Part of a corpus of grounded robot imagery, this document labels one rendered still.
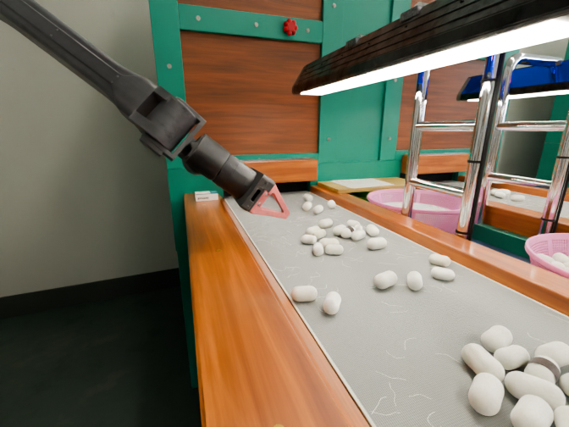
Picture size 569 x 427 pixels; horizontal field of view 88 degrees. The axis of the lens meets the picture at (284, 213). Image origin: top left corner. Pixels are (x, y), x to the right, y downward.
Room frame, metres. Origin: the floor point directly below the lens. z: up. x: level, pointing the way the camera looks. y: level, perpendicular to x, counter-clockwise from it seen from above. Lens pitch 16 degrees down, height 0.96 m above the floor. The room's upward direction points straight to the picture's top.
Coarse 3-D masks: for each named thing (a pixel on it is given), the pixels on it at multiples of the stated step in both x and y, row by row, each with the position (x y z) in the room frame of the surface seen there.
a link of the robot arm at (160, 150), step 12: (192, 108) 0.48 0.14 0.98; (204, 120) 0.48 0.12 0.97; (144, 132) 0.45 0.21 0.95; (192, 132) 0.47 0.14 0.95; (144, 144) 0.46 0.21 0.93; (156, 144) 0.44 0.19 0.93; (180, 144) 0.46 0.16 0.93; (168, 156) 0.45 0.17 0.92; (180, 156) 0.54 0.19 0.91; (192, 168) 0.52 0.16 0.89
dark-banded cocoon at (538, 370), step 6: (552, 360) 0.21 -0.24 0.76; (528, 366) 0.21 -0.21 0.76; (534, 366) 0.21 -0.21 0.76; (540, 366) 0.21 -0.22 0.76; (558, 366) 0.21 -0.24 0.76; (528, 372) 0.21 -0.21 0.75; (534, 372) 0.20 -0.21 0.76; (540, 372) 0.20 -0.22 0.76; (546, 372) 0.20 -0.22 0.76; (540, 378) 0.20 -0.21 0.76; (546, 378) 0.20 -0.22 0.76; (552, 378) 0.20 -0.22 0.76
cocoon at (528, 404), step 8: (520, 400) 0.18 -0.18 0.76; (528, 400) 0.17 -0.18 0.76; (536, 400) 0.17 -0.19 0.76; (520, 408) 0.17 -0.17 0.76; (528, 408) 0.17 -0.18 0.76; (536, 408) 0.17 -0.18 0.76; (544, 408) 0.17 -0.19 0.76; (512, 416) 0.17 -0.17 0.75; (520, 416) 0.16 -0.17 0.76; (528, 416) 0.16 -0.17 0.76; (536, 416) 0.16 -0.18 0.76; (544, 416) 0.16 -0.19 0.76; (552, 416) 0.17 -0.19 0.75; (512, 424) 0.17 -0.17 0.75; (520, 424) 0.16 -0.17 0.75; (528, 424) 0.16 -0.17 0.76; (536, 424) 0.16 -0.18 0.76; (544, 424) 0.16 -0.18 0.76
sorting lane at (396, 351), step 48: (288, 240) 0.55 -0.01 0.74; (288, 288) 0.37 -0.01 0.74; (336, 288) 0.37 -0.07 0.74; (432, 288) 0.37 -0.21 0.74; (480, 288) 0.37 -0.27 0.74; (336, 336) 0.27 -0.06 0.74; (384, 336) 0.27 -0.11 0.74; (432, 336) 0.27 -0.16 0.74; (480, 336) 0.27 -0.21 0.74; (528, 336) 0.27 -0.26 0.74; (384, 384) 0.21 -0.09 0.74; (432, 384) 0.21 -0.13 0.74
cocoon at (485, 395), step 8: (480, 376) 0.20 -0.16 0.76; (488, 376) 0.19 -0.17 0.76; (472, 384) 0.19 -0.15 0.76; (480, 384) 0.19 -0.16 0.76; (488, 384) 0.19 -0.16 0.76; (496, 384) 0.19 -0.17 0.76; (472, 392) 0.18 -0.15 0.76; (480, 392) 0.18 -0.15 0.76; (488, 392) 0.18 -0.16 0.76; (496, 392) 0.18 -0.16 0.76; (472, 400) 0.18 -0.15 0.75; (480, 400) 0.18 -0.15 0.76; (488, 400) 0.18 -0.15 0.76; (496, 400) 0.18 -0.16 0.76; (480, 408) 0.17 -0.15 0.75; (488, 408) 0.17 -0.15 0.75; (496, 408) 0.17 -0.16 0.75
